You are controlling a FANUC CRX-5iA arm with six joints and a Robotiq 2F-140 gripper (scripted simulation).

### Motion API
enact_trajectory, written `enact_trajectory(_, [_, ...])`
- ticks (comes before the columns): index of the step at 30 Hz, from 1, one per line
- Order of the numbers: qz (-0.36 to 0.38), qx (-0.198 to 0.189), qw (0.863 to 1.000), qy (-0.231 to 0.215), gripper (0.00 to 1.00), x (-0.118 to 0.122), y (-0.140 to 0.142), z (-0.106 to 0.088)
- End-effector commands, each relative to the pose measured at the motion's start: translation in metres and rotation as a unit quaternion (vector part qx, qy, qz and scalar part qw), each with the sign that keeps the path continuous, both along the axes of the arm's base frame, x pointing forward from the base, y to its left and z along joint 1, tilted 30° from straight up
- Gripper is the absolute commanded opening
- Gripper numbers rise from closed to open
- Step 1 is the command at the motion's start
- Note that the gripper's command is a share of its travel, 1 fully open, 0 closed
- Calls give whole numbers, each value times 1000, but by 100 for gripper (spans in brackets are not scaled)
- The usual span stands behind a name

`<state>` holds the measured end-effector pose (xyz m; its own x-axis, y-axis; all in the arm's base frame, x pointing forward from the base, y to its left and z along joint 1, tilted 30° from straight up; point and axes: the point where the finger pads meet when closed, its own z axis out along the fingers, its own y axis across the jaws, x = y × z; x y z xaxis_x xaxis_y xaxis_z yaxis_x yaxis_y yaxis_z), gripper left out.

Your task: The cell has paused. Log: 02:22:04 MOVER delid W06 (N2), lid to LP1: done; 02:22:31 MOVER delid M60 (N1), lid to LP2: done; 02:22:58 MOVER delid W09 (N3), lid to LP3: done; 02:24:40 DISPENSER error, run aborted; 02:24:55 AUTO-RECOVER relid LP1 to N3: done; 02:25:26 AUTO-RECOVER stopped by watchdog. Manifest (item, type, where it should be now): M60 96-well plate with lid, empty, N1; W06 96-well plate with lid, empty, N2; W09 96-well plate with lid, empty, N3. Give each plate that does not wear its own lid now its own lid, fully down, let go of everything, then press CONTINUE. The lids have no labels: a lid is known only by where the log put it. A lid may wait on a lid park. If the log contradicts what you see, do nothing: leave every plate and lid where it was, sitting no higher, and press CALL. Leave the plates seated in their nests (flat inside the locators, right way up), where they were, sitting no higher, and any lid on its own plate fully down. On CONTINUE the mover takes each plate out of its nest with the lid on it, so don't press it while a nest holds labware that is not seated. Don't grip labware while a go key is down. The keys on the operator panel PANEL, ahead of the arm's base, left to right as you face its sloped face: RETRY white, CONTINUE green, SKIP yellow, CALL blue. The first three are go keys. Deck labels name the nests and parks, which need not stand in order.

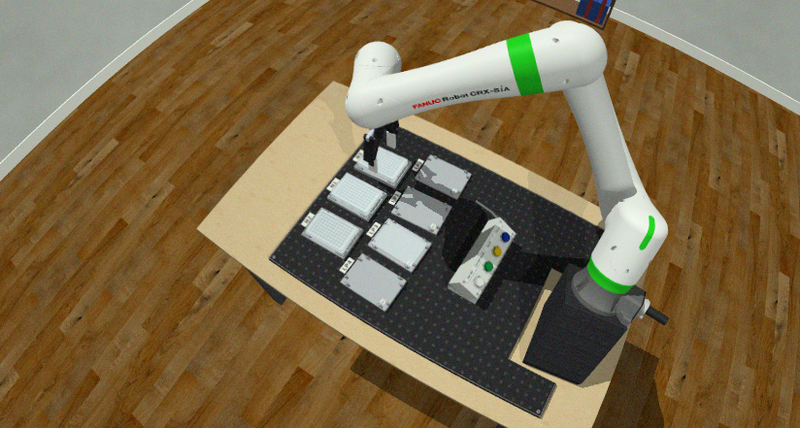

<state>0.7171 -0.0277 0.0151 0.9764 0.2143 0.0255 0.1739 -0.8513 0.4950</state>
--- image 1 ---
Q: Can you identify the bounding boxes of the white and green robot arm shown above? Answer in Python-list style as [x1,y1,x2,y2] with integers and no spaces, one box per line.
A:
[346,20,669,327]

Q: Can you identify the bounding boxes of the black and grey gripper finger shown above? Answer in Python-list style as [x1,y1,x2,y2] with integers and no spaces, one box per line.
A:
[363,126,385,174]
[385,120,399,148]

